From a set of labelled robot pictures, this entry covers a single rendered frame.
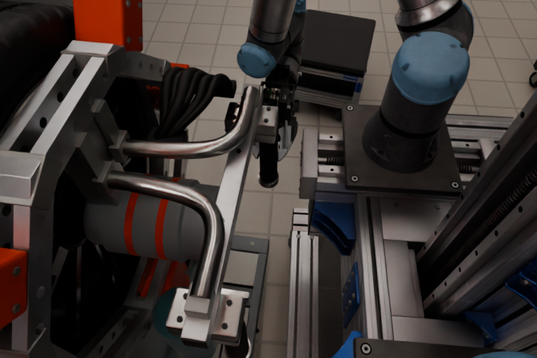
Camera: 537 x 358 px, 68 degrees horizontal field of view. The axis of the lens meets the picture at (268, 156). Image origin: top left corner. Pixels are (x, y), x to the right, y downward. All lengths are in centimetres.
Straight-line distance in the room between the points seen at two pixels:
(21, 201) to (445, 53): 63
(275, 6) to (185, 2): 215
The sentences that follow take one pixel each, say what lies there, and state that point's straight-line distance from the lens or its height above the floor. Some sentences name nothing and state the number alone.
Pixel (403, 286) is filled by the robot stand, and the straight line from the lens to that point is 81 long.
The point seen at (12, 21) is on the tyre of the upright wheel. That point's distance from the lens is 60.
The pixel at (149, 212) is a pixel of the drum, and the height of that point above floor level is 91.
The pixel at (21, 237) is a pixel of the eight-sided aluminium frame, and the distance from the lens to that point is 50.
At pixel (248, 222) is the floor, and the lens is 165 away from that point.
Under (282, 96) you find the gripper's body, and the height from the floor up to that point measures 90.
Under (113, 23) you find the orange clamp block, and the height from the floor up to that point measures 112.
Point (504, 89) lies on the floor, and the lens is 248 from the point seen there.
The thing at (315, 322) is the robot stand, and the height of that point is 23.
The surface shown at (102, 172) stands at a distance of 58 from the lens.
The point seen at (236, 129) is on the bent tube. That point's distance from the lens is 59.
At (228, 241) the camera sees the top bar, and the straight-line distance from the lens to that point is 53.
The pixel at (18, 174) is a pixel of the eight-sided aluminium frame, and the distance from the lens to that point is 48.
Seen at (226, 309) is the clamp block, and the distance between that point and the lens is 53.
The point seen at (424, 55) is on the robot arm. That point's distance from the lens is 71.
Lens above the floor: 146
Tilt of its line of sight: 53 degrees down
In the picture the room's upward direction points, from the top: straight up
